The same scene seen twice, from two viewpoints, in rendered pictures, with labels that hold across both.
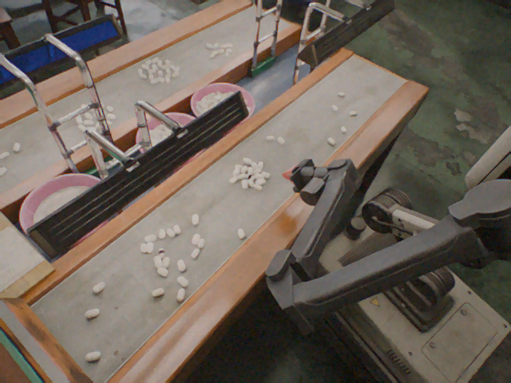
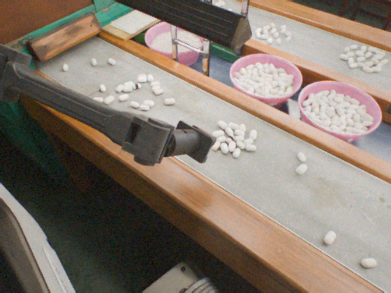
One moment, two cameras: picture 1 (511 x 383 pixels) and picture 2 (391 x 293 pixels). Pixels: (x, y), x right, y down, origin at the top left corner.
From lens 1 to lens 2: 100 cm
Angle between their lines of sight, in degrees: 54
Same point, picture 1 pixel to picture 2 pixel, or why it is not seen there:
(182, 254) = (136, 99)
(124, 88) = (322, 43)
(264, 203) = not seen: hidden behind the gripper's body
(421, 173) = not seen: outside the picture
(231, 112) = (218, 24)
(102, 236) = (150, 54)
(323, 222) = (55, 88)
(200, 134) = (181, 10)
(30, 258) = (133, 29)
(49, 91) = (290, 8)
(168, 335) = not seen: hidden behind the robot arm
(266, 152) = (276, 155)
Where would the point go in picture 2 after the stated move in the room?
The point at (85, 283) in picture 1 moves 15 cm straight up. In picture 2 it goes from (117, 57) to (109, 23)
